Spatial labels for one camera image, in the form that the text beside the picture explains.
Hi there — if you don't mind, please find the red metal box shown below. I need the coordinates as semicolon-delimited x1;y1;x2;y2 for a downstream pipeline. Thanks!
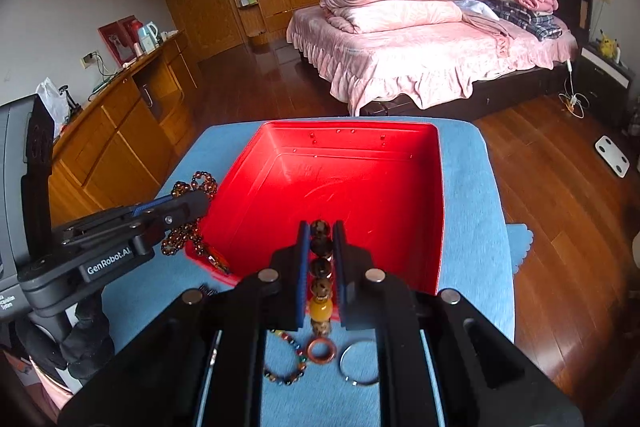
184;121;446;297

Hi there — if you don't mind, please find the white plastic bag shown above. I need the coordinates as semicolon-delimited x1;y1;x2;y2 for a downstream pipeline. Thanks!
36;78;71;128

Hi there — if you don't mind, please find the dark brown bead necklace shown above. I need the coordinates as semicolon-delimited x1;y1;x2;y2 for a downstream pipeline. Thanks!
161;169;233;275

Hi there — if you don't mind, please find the copper brown ring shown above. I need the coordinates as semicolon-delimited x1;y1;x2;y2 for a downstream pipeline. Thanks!
306;338;337;365

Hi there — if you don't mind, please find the red picture frame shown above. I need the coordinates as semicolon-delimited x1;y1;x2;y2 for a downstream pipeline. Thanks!
98;15;138;64

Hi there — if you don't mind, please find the pink ruffled bedspread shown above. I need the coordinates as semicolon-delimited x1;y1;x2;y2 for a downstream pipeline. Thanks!
286;4;581;115

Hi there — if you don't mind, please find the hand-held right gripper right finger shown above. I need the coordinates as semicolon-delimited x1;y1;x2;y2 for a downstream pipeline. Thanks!
334;221;583;427

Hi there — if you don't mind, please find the white power strip with cable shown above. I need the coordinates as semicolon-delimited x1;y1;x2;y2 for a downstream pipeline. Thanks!
559;59;588;118

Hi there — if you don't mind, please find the silver bangle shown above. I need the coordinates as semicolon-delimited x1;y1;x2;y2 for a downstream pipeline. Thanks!
339;342;381;387

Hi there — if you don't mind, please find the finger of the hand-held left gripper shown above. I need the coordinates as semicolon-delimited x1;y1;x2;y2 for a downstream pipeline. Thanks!
60;191;211;255
60;201;166;235

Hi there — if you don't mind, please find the white bathroom scale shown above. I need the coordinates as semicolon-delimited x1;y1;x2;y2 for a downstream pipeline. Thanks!
594;135;632;178

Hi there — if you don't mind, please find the multicoloured bead bracelet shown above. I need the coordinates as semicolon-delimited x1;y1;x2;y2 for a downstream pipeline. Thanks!
262;329;307;387

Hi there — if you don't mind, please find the yellow plush toy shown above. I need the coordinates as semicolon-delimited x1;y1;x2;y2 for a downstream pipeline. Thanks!
597;29;618;58

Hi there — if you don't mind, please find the plaid clothes pile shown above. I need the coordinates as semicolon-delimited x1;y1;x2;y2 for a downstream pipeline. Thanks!
482;0;563;40

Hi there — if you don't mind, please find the white electric kettle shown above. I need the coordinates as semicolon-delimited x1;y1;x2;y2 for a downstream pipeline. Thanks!
137;22;161;54

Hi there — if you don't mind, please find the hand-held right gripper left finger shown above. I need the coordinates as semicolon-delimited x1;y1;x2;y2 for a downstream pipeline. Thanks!
57;221;308;427

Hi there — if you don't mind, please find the wooden sideboard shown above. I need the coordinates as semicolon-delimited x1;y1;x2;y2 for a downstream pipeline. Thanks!
50;32;201;228

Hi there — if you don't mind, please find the dark nightstand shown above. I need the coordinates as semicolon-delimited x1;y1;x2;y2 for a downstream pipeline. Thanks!
575;44;640;128

